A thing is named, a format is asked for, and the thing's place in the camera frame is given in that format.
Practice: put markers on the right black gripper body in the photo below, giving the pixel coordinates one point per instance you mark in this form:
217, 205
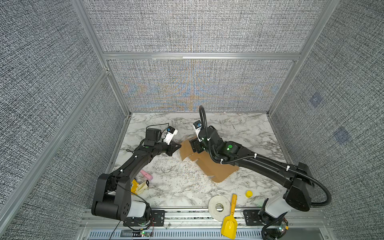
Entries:
199, 146

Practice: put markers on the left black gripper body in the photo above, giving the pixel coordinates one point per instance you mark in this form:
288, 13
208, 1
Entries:
161, 148

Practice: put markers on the brown cardboard box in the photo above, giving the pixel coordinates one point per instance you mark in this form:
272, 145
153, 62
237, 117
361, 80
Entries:
217, 172

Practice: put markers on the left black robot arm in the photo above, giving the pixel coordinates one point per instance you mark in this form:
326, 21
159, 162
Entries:
113, 194

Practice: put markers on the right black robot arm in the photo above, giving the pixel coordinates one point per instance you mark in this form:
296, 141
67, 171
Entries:
297, 195

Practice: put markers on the yellow work glove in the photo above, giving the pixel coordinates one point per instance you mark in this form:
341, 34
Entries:
139, 188

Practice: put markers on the small yellow bottle cap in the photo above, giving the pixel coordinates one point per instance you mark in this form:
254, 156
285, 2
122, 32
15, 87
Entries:
249, 194

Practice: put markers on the white tape roll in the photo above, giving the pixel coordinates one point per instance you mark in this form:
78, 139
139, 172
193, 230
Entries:
219, 207

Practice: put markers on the yellow plastic toy shovel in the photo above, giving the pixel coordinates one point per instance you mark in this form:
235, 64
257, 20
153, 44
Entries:
229, 225

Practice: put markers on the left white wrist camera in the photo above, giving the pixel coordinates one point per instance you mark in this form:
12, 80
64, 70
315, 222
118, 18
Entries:
170, 133

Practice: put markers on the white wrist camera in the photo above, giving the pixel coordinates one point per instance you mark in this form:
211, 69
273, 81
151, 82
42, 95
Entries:
170, 133
197, 127

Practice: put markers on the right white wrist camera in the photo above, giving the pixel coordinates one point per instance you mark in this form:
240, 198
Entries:
197, 127

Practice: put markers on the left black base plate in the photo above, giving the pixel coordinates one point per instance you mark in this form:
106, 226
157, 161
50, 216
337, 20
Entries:
152, 218

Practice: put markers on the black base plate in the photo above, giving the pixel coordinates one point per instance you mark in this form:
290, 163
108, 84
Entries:
253, 218
152, 218

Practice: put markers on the aluminium front frame rail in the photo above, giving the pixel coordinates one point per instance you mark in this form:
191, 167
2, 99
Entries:
197, 224

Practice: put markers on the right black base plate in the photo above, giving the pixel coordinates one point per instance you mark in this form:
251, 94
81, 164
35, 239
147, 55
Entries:
253, 218

